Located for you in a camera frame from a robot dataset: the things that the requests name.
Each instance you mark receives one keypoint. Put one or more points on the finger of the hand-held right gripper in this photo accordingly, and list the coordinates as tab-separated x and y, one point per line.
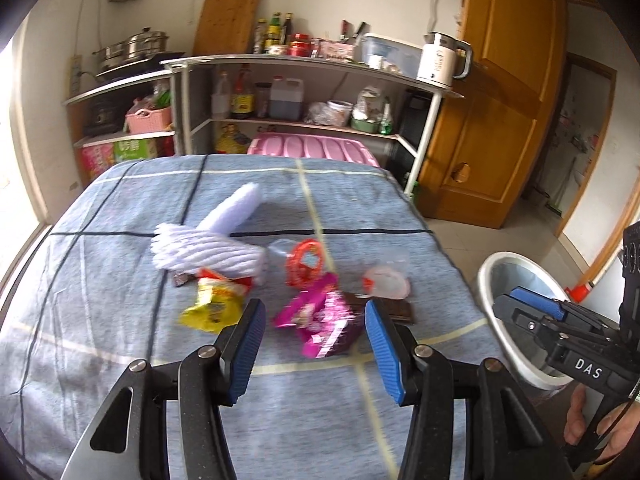
542	302
522	317

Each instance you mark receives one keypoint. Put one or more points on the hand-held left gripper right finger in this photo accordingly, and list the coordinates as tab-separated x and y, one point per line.
385	355

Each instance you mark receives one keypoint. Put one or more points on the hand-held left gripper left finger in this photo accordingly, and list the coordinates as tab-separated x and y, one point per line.
247	355

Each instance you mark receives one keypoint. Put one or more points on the clear plastic bin liner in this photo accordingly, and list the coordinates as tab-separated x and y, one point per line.
525	275

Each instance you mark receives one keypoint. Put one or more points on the white trash bin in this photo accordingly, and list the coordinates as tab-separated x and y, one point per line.
487	300

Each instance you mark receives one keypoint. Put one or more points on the brown chocolate wrapper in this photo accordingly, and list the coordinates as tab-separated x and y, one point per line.
400	310

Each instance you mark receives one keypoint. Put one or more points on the yellow red snack bag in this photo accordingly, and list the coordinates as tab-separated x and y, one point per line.
212	307

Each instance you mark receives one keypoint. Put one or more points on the purple pink snack bag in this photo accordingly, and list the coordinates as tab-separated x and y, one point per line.
320	320

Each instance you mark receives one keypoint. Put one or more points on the clear plastic cup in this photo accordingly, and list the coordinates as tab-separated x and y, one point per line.
387	280

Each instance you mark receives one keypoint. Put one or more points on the small dark wrapper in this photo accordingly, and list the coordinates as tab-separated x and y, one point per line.
182	280

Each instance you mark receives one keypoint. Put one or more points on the white foam net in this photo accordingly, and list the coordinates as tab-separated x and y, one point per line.
210	250

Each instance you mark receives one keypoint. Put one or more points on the person's right hand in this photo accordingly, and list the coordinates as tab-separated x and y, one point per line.
620	430

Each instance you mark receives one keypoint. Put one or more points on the red orange plastic object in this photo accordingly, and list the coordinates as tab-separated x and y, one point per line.
580	294

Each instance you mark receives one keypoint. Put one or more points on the blue checked tablecloth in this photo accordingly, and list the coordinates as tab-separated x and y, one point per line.
125	310

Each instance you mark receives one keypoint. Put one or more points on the yellow oil bottle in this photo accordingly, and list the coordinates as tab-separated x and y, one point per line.
232	140

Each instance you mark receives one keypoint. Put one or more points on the wooden door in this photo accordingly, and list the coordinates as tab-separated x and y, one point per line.
510	85

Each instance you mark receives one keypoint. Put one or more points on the black appliance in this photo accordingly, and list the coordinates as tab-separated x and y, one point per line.
415	115

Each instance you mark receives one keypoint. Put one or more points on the green tray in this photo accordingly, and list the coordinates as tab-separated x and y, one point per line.
364	126

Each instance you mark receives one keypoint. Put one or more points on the green packet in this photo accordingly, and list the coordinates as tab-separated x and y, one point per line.
386	122

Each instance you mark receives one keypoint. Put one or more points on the green carton box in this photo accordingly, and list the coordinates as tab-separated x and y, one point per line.
135	149

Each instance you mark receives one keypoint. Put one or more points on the pink carton box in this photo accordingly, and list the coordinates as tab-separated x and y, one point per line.
97	160

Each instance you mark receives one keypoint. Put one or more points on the white tub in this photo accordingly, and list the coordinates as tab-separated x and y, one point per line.
341	112

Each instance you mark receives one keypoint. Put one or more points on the crumpled clear bag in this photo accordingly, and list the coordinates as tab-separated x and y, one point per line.
317	114

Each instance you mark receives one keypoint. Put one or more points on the dark glass jar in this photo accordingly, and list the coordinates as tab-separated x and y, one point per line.
262	102

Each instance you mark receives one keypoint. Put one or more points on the plastic jug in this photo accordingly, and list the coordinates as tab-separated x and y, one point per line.
286	105

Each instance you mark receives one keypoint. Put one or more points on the pink basket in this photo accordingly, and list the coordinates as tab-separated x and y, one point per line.
147	122

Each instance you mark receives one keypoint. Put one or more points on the soy sauce bottle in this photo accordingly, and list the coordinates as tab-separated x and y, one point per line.
241	100

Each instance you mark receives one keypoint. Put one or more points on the white plastic bag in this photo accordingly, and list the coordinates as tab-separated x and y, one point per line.
370	100

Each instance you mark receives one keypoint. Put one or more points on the white plastic bottle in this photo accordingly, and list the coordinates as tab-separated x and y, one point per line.
221	100

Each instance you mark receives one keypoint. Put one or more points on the white electric kettle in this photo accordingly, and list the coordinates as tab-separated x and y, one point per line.
437	62

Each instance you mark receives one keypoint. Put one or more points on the black rice cooker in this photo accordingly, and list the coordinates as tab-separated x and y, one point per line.
102	117

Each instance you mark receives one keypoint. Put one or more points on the clear storage box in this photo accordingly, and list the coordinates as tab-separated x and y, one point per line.
400	57

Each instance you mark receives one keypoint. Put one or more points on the low white shelf rack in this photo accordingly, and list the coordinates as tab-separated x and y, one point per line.
120	85

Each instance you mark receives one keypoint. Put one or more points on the curved white shelf rack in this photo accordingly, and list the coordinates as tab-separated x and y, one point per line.
300	60

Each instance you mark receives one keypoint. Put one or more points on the bright window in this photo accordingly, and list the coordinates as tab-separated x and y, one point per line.
15	160

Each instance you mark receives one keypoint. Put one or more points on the pink container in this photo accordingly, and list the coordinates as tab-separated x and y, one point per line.
337	50

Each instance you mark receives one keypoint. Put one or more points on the black stove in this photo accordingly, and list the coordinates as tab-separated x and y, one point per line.
140	65

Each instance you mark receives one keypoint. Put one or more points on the red jar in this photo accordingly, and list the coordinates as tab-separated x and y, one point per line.
299	46

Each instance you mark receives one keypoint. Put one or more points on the small seasoning bottle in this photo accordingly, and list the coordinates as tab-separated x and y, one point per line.
259	37

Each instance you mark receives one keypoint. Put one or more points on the metal steamer pot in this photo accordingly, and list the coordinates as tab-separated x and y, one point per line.
145	45

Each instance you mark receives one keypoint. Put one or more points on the dark sauce bottle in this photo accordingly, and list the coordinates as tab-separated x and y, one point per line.
286	30

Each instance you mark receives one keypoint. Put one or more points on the power strip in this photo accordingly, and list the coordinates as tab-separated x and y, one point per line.
75	75

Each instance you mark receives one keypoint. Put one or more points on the metal pan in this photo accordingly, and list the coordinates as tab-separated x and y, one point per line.
110	55

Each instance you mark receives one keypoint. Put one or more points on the wooden cutting board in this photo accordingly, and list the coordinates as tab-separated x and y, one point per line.
227	20

